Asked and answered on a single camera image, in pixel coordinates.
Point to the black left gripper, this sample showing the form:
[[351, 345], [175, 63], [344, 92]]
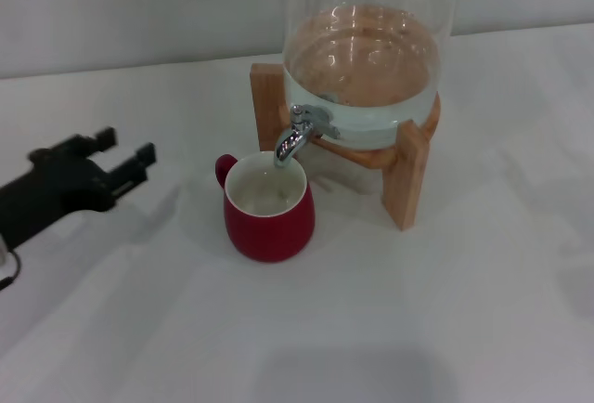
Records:
[[60, 180]]

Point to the red ceramic cup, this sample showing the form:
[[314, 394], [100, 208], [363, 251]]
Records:
[[269, 236]]

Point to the chrome faucet tap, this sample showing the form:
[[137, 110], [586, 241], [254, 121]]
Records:
[[292, 140]]

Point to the glass water dispenser jar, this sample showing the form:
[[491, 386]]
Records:
[[366, 73]]

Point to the wooden dispenser stand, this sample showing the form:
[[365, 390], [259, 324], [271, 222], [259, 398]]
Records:
[[408, 180]]

